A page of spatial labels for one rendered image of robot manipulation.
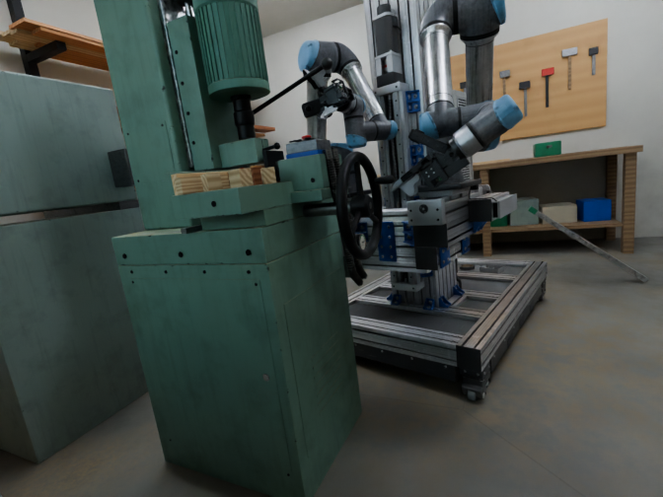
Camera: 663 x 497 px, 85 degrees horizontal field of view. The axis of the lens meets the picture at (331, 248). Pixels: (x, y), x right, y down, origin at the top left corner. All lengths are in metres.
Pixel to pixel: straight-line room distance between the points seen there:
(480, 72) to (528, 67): 2.88
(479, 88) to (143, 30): 1.05
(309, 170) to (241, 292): 0.37
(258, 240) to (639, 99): 3.90
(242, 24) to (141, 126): 0.43
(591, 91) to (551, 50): 0.52
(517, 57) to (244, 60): 3.45
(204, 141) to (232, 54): 0.25
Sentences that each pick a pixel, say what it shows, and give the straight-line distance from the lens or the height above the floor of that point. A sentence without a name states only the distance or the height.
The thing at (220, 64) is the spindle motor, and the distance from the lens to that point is 1.13.
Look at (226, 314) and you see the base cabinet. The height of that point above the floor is 0.57.
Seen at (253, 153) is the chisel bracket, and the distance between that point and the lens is 1.11.
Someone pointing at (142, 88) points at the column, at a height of 1.22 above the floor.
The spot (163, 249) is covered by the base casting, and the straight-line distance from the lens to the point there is 1.14.
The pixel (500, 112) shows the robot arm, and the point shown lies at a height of 0.99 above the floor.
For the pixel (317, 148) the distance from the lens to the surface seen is 0.99.
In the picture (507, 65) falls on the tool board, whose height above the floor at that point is 1.75.
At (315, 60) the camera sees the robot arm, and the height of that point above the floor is 1.35.
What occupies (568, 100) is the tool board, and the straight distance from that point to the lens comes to 4.25.
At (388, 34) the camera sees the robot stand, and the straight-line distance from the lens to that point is 1.76.
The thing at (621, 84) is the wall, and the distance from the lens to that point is 4.35.
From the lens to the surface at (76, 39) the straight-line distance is 3.25.
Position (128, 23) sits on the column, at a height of 1.40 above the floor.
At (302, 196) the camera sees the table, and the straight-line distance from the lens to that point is 0.98.
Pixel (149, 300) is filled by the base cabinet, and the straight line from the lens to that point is 1.24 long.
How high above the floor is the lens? 0.89
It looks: 11 degrees down
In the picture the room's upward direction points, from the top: 7 degrees counter-clockwise
